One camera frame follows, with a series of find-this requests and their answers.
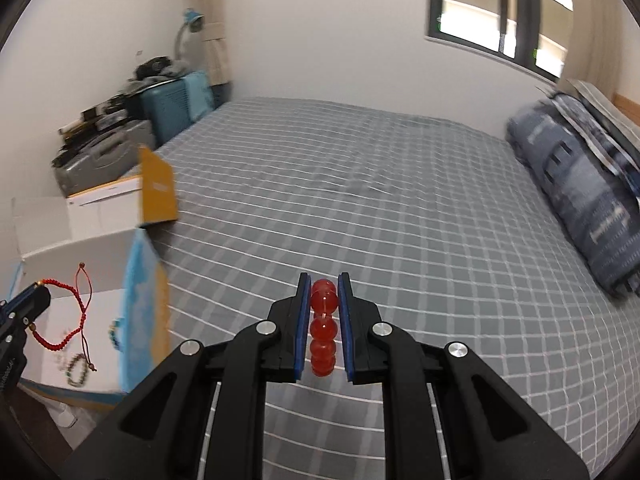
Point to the grey hard case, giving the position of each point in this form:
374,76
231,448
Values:
100,160

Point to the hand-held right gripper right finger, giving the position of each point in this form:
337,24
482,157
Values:
347,330

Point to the blue suitcase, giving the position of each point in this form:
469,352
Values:
170,105

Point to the wooden headboard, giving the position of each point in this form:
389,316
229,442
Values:
630,110

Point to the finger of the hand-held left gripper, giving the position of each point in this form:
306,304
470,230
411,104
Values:
27,307

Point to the dark framed window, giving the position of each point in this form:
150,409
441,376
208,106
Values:
525,10

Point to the black electronic devices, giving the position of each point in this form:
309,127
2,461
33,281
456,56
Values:
100,115

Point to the blue and yellow cardboard box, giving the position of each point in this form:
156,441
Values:
100,260

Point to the folded blue printed quilt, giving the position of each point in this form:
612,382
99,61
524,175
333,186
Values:
575,185

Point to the blue patterned pillow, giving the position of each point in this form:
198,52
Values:
600,140

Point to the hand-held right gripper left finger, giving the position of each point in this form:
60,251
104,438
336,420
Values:
301,330

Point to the dark cloth pile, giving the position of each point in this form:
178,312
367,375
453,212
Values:
160,67

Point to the blue desk lamp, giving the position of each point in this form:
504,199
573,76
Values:
192,19

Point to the beige curtain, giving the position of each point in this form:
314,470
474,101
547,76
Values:
595,20
210,10

